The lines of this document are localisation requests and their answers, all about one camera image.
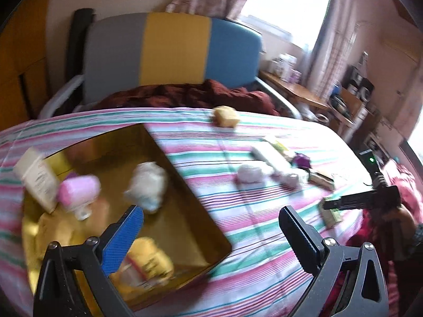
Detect wooden side shelf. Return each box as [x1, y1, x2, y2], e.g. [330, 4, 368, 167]
[259, 70, 329, 110]

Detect yellow tiger plush toy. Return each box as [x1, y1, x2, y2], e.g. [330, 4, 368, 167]
[110, 237, 174, 291]

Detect person's right hand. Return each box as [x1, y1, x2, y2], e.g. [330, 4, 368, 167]
[382, 205, 417, 240]

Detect white boxes on shelf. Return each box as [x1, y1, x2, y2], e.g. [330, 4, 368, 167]
[268, 53, 302, 84]

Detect cluttered desk items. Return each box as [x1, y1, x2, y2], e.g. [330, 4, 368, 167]
[328, 52, 382, 149]

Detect yellow sponge block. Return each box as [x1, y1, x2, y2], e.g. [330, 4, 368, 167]
[213, 106, 240, 128]

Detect clear plastic bag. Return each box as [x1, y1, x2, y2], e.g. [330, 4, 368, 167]
[237, 164, 265, 183]

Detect gold metal tin box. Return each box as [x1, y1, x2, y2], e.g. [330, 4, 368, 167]
[21, 123, 233, 314]

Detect small green box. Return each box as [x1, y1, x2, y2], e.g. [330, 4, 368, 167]
[318, 199, 343, 228]

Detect white foam block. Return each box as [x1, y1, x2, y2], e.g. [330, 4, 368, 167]
[252, 143, 292, 175]

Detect wooden wardrobe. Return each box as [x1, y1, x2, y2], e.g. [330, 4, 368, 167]
[1, 0, 52, 130]

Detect white carton box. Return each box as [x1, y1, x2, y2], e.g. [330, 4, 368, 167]
[13, 147, 59, 214]

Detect pink white plush toy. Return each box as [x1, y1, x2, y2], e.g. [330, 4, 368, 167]
[124, 162, 168, 214]

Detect white bed rail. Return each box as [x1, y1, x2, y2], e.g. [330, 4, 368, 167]
[37, 74, 84, 119]

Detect pink plastic cup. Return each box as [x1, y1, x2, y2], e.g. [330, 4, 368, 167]
[57, 175, 101, 221]

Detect grey yellow blue headboard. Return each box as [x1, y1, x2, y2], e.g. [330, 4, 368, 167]
[83, 12, 262, 105]

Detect dark red blanket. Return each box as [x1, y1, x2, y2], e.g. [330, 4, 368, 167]
[92, 80, 279, 116]

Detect striped bed sheet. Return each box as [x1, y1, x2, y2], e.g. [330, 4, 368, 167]
[1, 108, 369, 316]

